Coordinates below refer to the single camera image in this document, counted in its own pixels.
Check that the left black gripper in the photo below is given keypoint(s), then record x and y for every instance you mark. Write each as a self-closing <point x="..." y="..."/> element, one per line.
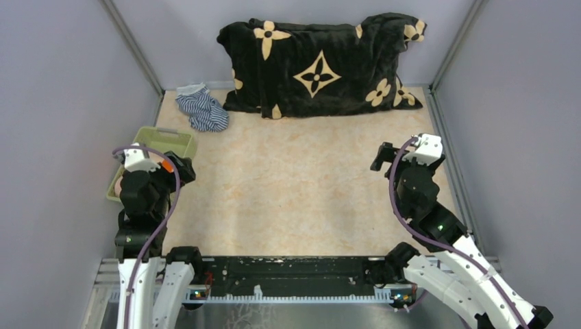
<point x="184" y="165"/>

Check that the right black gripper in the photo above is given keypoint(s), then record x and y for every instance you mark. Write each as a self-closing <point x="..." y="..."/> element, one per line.
<point x="386" y="153"/>

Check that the orange white towel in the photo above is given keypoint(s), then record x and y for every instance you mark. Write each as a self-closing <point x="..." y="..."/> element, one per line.
<point x="167" y="165"/>

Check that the pink towel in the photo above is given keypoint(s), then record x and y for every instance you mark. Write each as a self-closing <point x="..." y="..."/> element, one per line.
<point x="117" y="187"/>

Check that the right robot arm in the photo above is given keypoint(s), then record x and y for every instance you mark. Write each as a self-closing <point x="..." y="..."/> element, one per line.
<point x="474" y="289"/>

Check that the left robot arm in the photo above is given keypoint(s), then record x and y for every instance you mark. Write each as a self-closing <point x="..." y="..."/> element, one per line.
<point x="152" y="285"/>

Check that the green plastic basket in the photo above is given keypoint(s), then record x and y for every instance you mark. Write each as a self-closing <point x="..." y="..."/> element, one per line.
<point x="181" y="142"/>

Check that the blue striped cloth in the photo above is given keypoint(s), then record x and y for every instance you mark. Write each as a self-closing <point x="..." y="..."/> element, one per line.
<point x="205" y="113"/>

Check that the black floral pillow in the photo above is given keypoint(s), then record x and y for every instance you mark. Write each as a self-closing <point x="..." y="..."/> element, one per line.
<point x="301" y="71"/>

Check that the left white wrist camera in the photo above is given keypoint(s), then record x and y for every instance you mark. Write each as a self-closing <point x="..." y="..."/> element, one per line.
<point x="139" y="160"/>

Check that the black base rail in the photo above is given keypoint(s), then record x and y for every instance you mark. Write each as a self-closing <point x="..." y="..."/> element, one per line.
<point x="306" y="279"/>

